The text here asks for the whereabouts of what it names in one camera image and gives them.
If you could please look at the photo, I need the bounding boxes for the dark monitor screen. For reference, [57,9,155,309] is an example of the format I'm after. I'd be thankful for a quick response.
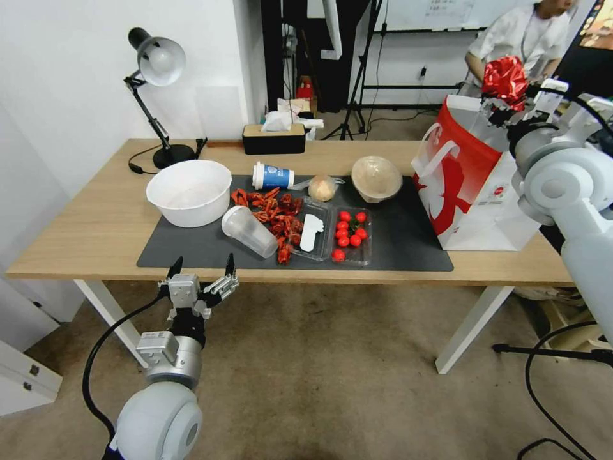
[555,0,613,82]

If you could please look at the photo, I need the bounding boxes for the clear disposable takeout box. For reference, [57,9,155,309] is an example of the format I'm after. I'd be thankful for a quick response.
[287,195,375,267]

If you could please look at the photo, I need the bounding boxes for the white blue paper cup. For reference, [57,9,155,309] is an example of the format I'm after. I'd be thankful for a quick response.
[252,161,296,190]

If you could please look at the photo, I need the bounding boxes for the black wood tissue box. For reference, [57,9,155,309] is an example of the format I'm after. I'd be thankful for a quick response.
[242,111,307,156]

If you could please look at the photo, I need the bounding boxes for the red white delivery bag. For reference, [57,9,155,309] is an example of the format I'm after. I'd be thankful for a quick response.
[411,94,542,252]

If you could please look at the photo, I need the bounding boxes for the black lamp cable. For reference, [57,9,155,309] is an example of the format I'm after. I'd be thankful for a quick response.
[128,143,166,175]

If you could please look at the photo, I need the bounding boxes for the white plastic bowl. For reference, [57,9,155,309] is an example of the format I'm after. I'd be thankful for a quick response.
[145,160,233,228]

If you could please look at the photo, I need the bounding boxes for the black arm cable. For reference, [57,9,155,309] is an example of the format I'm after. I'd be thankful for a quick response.
[82,293,173,440]
[516,319,600,460]

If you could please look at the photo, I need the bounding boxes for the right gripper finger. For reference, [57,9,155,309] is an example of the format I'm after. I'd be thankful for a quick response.
[480,95,514,129]
[524,82,545,121]

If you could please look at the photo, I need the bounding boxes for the red shiny foil bow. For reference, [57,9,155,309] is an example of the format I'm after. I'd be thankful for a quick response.
[481,56,529,113]

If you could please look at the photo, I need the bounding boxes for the red crayfish pile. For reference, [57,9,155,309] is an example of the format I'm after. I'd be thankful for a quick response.
[231,187,305,250]

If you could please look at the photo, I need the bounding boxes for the person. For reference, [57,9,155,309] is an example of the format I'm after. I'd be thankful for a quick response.
[465,0,578,88]

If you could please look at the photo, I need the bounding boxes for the cardboard box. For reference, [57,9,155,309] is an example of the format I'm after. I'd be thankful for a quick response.
[277,96,318,118]

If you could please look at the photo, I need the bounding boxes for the bread bun in bag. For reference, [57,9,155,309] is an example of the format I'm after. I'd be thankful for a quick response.
[292,174,345,202]

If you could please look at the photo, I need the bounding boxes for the black desk lamp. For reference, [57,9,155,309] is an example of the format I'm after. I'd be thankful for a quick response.
[123,27,196,169]

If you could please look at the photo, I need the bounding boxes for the black floor stand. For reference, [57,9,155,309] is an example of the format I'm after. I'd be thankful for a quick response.
[492,342,613,369]

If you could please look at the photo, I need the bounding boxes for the dark grey table mat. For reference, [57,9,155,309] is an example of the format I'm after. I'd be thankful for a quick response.
[136,174,455,273]

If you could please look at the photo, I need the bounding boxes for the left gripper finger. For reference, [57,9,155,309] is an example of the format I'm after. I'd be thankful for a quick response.
[158,256,185,300]
[201,252,240,307]

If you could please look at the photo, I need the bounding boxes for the whiteboard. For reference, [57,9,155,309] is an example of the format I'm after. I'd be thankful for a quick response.
[381,0,508,33]

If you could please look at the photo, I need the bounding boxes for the wooden table with white legs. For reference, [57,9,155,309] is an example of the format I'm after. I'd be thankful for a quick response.
[4,138,575,376]

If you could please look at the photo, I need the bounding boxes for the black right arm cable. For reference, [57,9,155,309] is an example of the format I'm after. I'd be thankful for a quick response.
[516,319,600,460]

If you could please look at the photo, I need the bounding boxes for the clear plastic cup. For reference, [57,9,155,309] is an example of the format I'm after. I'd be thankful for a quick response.
[221,205,280,259]

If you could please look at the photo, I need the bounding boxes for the black tripod stand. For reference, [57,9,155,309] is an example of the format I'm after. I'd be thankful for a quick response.
[321,0,386,141]

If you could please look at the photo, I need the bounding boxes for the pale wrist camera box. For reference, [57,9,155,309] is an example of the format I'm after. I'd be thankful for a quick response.
[540,78,570,119]
[169,273,201,309]

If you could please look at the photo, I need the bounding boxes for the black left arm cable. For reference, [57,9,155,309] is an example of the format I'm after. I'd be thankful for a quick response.
[82,293,173,440]

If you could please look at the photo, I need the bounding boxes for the kraft bowl with clear lid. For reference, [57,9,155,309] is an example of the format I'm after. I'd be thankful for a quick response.
[351,155,403,204]

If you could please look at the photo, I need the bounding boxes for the white cabinet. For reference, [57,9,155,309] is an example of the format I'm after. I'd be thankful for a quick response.
[0,273,87,418]

